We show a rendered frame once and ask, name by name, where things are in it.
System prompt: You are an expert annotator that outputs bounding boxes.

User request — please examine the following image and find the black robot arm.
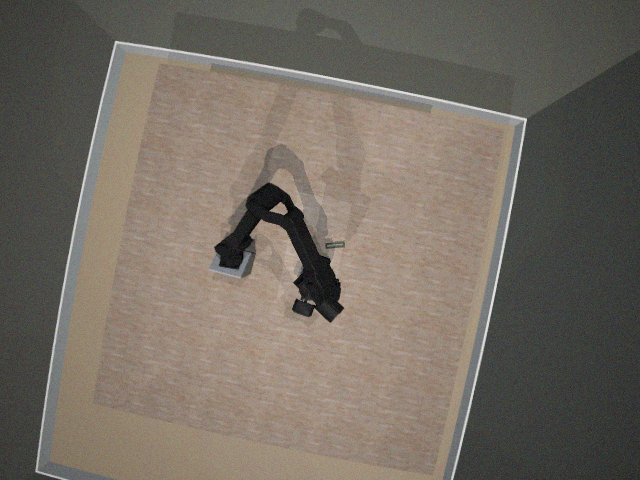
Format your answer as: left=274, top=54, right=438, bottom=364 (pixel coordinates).
left=214, top=182, right=344, bottom=323

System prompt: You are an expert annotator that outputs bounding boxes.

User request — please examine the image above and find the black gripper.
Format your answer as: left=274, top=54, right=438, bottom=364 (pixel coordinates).
left=292, top=255, right=331, bottom=317

